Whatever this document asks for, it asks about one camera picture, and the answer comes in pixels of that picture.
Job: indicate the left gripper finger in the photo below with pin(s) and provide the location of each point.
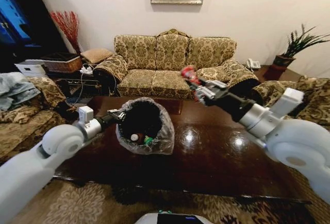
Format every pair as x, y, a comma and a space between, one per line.
113, 111
120, 116

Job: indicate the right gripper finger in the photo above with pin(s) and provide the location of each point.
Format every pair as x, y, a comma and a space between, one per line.
206, 83
203, 96

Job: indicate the crushed red can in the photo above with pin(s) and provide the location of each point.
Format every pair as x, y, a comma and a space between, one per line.
189, 73

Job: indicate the black bin with plastic liner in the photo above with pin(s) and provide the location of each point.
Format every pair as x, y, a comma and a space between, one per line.
154, 121

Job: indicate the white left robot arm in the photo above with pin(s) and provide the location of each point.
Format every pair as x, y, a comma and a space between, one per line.
59, 141

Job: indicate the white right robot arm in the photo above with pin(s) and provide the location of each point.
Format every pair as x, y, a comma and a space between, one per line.
296, 141

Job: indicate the green crumpled trash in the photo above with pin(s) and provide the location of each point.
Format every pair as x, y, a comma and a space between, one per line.
148, 140

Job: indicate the brown bottle with white cap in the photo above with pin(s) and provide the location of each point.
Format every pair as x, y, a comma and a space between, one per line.
135, 138

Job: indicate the floral three-seat sofa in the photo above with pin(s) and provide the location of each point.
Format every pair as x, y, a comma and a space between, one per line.
165, 79

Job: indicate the white desk telephone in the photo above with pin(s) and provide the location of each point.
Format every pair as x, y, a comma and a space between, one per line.
253, 64

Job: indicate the black side table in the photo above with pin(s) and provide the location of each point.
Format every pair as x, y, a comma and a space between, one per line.
77, 82

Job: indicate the white power strip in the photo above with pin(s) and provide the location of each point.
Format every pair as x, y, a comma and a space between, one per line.
86, 70

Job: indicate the reddish wooden corner table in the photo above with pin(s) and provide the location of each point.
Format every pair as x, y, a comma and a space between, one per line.
273, 72

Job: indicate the tan patterned cushion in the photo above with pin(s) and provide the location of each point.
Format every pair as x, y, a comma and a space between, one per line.
96, 55

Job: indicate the brown wicker basket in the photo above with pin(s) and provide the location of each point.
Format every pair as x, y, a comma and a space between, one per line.
63, 63

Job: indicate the green potted plant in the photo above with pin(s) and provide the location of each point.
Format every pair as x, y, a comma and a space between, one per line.
291, 51

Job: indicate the floral armchair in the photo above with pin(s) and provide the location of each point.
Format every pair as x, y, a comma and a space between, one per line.
309, 97

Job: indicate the floral sofa with blanket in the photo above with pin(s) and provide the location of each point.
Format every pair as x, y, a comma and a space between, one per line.
23, 121

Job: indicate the patterned beige rug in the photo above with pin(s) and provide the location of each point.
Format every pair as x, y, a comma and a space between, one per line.
77, 203

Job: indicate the white storage box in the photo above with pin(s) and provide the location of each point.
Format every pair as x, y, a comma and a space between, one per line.
31, 68

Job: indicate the red dried branches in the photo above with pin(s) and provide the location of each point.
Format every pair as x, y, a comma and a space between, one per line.
67, 28

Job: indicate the light blue blanket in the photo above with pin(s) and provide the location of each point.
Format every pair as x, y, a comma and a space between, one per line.
15, 90

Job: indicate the white robot front shell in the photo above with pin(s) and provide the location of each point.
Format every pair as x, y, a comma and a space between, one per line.
175, 219

